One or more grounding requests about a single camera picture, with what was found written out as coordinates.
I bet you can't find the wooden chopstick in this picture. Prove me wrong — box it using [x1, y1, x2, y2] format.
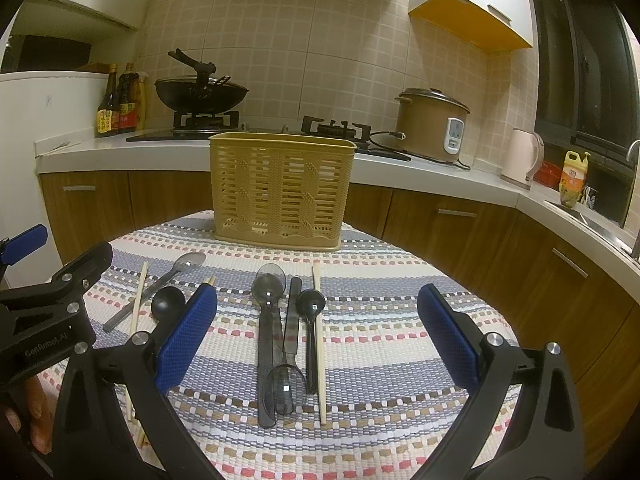
[312, 261, 328, 428]
[126, 261, 149, 422]
[155, 276, 217, 394]

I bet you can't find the clear plastic spoon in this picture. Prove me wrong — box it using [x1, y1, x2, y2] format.
[268, 278, 307, 416]
[252, 262, 286, 429]

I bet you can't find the person's left hand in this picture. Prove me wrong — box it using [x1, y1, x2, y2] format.
[24, 376, 53, 455]

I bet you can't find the black plastic spoon left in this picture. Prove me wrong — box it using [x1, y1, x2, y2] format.
[151, 286, 186, 322]

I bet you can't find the black plastic spoon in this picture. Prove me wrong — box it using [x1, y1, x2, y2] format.
[151, 286, 186, 322]
[296, 288, 326, 394]

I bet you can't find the white refrigerator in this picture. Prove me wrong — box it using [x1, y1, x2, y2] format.
[1, 70, 106, 288]

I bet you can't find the dark soy sauce bottle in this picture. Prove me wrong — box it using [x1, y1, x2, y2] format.
[96, 64, 120, 136]

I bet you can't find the metal spoon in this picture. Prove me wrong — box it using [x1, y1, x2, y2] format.
[102, 252, 205, 333]

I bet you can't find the red label sauce bottle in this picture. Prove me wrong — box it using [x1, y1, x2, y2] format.
[117, 63, 140, 132]

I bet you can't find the striped woven table mat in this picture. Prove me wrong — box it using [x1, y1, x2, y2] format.
[37, 209, 522, 480]

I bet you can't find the black gas stove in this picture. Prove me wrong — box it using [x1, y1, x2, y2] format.
[126, 110, 411, 162]

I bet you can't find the steel sink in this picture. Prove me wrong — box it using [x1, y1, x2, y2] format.
[543, 138, 640, 261]

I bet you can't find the black wok with lid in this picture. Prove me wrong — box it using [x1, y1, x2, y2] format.
[154, 49, 248, 115]

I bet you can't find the black plastic spoon right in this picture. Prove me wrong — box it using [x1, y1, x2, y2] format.
[296, 288, 326, 394]

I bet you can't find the yellow oil bottle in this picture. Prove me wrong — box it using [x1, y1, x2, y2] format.
[559, 151, 590, 208]

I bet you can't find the tan plastic utensil basket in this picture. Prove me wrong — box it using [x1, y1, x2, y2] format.
[209, 132, 356, 252]

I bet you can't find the white electric kettle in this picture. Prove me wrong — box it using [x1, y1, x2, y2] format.
[500, 128, 544, 190]

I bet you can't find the brown rice cooker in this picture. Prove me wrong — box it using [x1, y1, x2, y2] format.
[396, 88, 470, 162]

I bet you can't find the dark window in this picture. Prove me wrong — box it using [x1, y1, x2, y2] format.
[534, 0, 639, 160]

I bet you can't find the black power cable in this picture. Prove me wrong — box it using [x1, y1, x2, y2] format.
[368, 130, 472, 172]

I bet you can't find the orange white wall cabinet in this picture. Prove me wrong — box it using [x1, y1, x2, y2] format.
[409, 0, 534, 52]

